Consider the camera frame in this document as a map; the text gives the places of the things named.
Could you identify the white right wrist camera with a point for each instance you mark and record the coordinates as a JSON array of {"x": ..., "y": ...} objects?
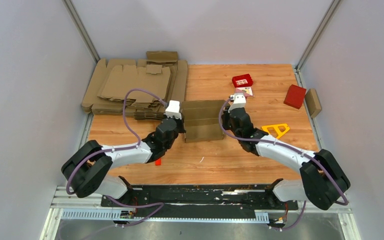
[{"x": 238, "y": 100}]

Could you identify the aluminium frame rail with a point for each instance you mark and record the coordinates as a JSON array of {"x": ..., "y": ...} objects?
[{"x": 66, "y": 207}]

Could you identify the small red block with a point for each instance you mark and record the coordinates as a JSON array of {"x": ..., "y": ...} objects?
[{"x": 158, "y": 162}]

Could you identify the yellow triangular plastic frame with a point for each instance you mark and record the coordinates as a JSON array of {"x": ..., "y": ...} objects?
[{"x": 276, "y": 130}]

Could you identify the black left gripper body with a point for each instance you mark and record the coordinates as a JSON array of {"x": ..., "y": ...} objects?
[{"x": 180, "y": 129}]

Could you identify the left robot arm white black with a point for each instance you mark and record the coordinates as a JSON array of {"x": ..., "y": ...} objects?
[{"x": 87, "y": 170}]

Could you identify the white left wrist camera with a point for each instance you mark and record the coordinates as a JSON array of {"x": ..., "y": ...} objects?
[{"x": 173, "y": 110}]

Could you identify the red box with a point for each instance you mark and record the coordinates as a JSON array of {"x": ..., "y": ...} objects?
[{"x": 295, "y": 96}]

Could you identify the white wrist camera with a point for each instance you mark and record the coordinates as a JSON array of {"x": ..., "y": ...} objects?
[
  {"x": 238, "y": 100},
  {"x": 173, "y": 110}
]

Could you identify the clear case with shapes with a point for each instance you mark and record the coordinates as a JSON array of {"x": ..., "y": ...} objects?
[{"x": 246, "y": 91}]

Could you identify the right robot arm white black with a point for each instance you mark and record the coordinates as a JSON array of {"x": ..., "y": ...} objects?
[{"x": 322, "y": 181}]

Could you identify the red plastic basket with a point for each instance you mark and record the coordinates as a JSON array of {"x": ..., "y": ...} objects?
[{"x": 244, "y": 80}]

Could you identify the small brown cardboard box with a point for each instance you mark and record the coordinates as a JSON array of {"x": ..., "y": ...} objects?
[{"x": 312, "y": 103}]

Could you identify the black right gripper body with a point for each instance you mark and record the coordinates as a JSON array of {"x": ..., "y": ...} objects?
[{"x": 226, "y": 122}]

